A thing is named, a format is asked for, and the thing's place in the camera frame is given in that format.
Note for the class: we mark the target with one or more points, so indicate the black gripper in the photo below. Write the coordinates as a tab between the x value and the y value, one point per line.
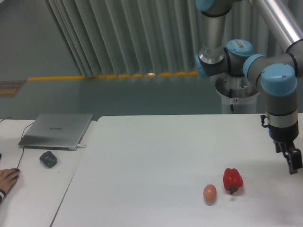
285	134

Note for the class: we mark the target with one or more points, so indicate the black computer mouse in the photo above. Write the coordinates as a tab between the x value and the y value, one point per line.
16	169

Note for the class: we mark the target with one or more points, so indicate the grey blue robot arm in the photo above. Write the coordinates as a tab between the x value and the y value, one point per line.
274	77

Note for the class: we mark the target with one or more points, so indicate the striped sleeve forearm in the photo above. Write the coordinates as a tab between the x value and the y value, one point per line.
2	195

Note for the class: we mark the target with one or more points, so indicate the red bell pepper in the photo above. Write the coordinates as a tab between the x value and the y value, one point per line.
232	180

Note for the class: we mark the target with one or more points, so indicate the person's hand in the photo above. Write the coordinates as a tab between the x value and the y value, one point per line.
8	178

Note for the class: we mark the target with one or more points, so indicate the brown egg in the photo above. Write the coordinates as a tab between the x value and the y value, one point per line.
209	193

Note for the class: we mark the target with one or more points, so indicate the white usb dongle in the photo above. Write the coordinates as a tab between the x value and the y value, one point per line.
81	146

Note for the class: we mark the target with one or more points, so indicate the grey pleated curtain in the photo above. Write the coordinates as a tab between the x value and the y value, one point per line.
133	37

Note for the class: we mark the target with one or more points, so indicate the silver closed laptop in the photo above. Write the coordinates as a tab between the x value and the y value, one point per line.
56	131

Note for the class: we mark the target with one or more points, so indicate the small black device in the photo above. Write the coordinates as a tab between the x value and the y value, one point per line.
48	159

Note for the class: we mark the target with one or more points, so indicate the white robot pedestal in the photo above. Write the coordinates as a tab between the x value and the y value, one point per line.
238	95

